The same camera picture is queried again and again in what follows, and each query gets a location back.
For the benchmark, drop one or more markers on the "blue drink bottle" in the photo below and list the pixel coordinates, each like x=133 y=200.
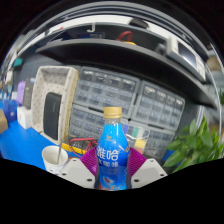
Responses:
x=113 y=156

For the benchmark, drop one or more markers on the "teal small object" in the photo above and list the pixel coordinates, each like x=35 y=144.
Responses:
x=17 y=63

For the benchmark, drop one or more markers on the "white shelf unit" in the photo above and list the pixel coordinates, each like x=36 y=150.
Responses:
x=215 y=63

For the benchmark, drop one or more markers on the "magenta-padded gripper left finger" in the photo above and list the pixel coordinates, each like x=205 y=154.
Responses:
x=78 y=171

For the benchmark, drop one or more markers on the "dark grey upright box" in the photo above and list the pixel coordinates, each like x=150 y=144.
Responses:
x=28 y=93

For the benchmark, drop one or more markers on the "beige perforated tray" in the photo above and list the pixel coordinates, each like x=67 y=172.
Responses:
x=66 y=96

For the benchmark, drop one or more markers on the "black rectangular speaker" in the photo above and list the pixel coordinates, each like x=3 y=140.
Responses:
x=52 y=115

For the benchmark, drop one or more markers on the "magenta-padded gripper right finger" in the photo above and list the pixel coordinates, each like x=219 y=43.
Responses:
x=148 y=171

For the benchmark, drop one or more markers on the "white carton box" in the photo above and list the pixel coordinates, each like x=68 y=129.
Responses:
x=24 y=117

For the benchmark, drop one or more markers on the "green potted plant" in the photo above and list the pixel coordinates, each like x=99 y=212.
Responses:
x=193 y=146

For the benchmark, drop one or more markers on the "black wall shelf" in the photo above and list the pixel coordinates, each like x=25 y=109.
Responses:
x=133 y=60

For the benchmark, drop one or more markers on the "grey small-parts drawer cabinet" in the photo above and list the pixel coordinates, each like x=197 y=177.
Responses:
x=105 y=90
x=160 y=143
x=160 y=106
x=85 y=121

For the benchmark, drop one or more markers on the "clear case with coloured parts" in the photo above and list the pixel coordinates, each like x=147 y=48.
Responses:
x=138 y=136

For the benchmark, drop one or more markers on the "yellow meter with red leads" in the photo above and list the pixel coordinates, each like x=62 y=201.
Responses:
x=128 y=41

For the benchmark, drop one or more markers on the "white spoon in mug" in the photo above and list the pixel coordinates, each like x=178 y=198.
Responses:
x=59 y=153

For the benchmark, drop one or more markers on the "white printed mug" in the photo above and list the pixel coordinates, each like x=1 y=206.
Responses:
x=50 y=166

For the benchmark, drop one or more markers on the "blue carton box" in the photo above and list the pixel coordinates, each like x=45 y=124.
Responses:
x=10 y=111

